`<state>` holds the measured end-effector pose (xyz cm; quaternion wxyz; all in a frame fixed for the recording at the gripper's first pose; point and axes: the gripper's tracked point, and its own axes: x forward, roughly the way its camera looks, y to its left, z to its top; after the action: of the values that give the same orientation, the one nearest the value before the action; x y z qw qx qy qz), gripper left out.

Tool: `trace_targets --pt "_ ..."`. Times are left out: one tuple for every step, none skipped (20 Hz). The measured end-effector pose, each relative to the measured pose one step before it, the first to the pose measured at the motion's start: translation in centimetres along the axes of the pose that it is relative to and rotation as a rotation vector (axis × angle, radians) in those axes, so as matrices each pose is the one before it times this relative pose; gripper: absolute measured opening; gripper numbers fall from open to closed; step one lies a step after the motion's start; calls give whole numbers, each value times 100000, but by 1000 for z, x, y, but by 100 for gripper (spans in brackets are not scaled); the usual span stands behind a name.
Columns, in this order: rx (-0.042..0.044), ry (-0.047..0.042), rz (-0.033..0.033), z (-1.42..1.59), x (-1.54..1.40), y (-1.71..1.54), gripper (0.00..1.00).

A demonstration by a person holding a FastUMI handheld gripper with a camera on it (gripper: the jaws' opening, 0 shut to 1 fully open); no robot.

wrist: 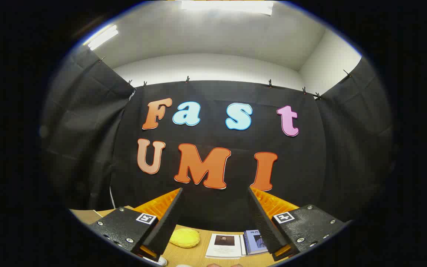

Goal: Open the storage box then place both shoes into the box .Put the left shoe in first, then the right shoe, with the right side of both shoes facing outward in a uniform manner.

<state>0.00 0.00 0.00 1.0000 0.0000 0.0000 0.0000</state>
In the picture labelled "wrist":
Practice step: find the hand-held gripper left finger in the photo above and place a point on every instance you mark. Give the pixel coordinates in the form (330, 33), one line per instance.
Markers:
(167, 222)

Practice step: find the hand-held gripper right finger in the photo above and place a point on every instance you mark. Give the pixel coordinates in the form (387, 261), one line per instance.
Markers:
(265, 222)

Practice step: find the yellow round plush toy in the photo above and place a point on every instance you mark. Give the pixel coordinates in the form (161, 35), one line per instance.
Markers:
(184, 238)

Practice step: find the blue book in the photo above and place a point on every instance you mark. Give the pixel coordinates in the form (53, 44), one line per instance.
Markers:
(252, 243)

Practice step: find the white book with portrait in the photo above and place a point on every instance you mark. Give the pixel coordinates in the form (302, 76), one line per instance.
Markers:
(222, 250)

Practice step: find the row of black cloth clips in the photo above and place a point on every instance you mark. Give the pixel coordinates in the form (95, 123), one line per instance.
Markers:
(187, 79)

